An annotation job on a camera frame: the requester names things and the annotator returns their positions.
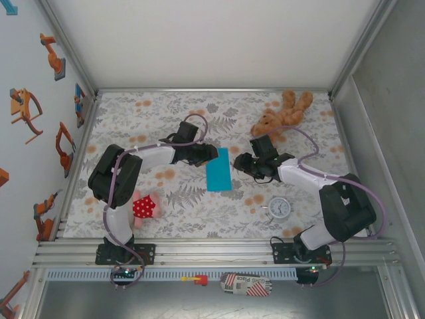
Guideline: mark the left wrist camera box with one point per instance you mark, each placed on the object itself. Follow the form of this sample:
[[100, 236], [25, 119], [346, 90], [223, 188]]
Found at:
[[189, 131]]

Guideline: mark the aluminium frame post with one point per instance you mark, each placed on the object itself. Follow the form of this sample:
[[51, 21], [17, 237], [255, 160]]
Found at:
[[69, 46], [360, 46]]

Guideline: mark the small orange block wall sticker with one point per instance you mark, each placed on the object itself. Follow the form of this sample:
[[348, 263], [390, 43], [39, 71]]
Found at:
[[3, 177]]

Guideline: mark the small circuit board green LED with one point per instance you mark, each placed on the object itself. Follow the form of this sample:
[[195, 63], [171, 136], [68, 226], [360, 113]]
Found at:
[[312, 268], [126, 272]]

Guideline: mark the small blue wall sticker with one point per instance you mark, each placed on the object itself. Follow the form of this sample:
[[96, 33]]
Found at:
[[10, 7]]

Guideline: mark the floral print table mat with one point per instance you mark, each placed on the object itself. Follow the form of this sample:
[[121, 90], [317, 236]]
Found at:
[[186, 106]]

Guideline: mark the aluminium frame rail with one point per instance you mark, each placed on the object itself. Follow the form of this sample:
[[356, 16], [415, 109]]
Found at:
[[212, 90], [70, 189], [349, 149]]

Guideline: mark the brown teddy bear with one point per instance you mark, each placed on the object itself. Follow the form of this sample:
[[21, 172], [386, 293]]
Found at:
[[289, 114]]

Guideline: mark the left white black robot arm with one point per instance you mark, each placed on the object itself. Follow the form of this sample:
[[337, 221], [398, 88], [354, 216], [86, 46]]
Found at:
[[109, 172]]

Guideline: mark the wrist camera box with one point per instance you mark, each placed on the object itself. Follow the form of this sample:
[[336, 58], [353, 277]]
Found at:
[[189, 131], [264, 146]]

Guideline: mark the pink pig plush red dress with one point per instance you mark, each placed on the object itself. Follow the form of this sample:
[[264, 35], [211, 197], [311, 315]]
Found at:
[[144, 207]]

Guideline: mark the wide aluminium base rail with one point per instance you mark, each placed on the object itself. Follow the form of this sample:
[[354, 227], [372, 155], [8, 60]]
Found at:
[[216, 252]]

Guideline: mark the orange curved-frame machine wall sticker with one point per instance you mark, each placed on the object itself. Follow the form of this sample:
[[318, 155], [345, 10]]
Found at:
[[23, 109]]

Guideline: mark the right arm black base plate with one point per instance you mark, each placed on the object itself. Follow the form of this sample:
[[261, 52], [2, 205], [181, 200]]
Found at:
[[282, 254]]

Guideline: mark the striped printed pouch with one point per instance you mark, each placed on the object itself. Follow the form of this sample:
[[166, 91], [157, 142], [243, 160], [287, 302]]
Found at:
[[245, 284]]

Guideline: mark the white round alarm clock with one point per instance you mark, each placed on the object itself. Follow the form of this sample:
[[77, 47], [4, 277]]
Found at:
[[279, 207]]

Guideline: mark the red yellow hand tool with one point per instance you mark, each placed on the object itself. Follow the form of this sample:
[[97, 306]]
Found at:
[[201, 280]]

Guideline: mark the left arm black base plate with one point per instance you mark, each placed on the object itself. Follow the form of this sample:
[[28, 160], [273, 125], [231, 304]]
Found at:
[[146, 254]]

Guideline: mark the blue orange machine wall sticker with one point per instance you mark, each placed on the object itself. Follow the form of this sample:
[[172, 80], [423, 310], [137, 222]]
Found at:
[[79, 106]]

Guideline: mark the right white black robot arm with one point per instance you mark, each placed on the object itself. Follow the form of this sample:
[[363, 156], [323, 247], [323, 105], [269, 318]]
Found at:
[[345, 206]]

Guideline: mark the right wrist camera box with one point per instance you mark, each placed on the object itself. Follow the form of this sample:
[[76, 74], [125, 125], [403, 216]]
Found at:
[[264, 146]]

